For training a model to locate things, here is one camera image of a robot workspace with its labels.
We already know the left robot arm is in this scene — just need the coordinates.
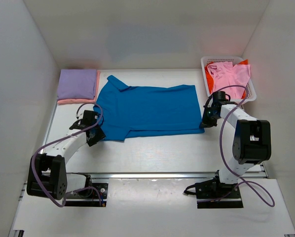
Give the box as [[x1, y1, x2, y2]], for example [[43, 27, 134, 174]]
[[26, 110, 105, 207]]

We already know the white plastic laundry basket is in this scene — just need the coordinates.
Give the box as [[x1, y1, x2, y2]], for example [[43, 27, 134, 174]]
[[201, 56, 257, 103]]

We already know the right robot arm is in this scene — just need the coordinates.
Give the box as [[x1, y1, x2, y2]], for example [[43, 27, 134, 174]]
[[199, 91, 271, 198]]

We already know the orange t-shirt in basket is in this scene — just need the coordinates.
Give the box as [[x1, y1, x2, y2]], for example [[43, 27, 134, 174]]
[[204, 58, 254, 99]]

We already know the folded salmon pink t-shirt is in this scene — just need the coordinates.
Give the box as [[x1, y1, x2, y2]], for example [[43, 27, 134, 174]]
[[57, 70, 101, 105]]

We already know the purple cable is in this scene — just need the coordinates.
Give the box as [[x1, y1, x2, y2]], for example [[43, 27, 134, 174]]
[[211, 84, 276, 208], [30, 103, 104, 208]]

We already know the blue polo t-shirt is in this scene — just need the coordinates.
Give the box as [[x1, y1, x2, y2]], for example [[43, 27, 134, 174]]
[[93, 76, 204, 141]]

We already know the folded purple t-shirt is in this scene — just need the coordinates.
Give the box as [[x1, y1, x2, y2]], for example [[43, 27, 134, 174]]
[[57, 69, 98, 101]]

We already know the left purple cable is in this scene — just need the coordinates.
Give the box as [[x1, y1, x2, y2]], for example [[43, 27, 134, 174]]
[[30, 103, 104, 208]]

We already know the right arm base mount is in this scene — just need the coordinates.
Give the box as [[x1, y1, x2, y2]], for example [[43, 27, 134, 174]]
[[183, 177, 244, 209]]

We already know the pink t-shirt in basket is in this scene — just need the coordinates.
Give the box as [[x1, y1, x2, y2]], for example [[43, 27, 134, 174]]
[[206, 62, 251, 99]]

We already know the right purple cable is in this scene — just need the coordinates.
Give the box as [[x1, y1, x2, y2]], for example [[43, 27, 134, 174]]
[[211, 84, 276, 208]]

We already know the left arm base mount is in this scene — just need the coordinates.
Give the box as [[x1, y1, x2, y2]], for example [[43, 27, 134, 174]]
[[64, 173, 109, 207]]

